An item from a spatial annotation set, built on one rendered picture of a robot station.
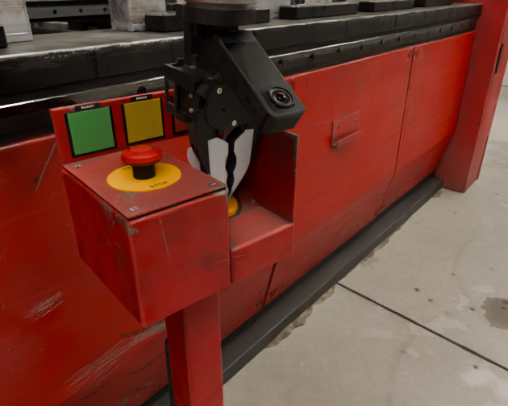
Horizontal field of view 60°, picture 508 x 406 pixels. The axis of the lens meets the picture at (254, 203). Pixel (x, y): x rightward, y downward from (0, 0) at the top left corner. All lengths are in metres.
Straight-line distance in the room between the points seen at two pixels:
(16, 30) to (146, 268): 0.47
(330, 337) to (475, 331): 0.45
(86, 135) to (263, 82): 0.20
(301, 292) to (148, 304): 1.08
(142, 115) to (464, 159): 2.03
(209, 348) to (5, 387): 0.34
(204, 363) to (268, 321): 0.77
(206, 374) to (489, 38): 1.97
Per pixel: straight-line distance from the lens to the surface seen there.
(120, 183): 0.44
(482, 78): 2.32
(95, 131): 0.51
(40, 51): 0.65
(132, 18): 0.87
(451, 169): 2.45
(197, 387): 0.63
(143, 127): 0.53
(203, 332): 0.58
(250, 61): 0.43
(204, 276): 0.45
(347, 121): 1.29
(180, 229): 0.41
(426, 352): 1.43
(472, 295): 1.71
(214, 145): 0.47
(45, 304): 0.76
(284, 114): 0.40
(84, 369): 0.88
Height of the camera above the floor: 0.95
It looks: 26 degrees down
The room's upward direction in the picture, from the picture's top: straight up
